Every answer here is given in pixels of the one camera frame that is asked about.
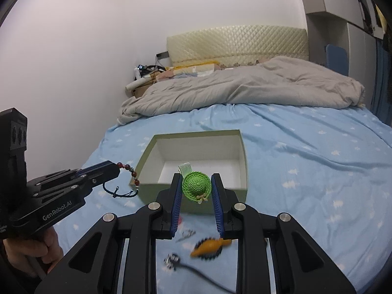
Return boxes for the red bead bracelet black cord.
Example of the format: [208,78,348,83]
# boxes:
[102,161,142,198]

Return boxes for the orange wooden gourd pendant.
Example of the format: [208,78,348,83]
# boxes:
[190,238,232,260]

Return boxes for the black hair clip silver ornament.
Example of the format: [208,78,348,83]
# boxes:
[163,254,235,294]

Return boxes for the person's left hand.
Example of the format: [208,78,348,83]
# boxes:
[3,227,64,277]

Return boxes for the green cardboard box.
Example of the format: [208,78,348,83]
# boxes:
[135,129,248,204]

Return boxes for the small silver pin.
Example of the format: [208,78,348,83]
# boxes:
[176,229,196,242]

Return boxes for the brown cardboard box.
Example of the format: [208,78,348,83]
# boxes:
[131,82,156,98]

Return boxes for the white rolled paper tube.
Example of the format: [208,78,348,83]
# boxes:
[125,75,153,92]

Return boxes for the light blue star bedsheet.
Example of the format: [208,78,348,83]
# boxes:
[55,104,391,293]

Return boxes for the pillows with yellow trim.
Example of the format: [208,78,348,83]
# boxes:
[156,62,221,82]

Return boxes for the grey duvet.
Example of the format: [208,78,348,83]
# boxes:
[117,56,365,125]

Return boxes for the cream quilted headboard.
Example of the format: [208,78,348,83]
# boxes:
[167,24,309,67]

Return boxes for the blue chair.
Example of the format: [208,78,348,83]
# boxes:
[325,44,349,76]

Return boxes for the grey wardrobe cabinet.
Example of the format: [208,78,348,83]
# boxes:
[302,0,383,108]

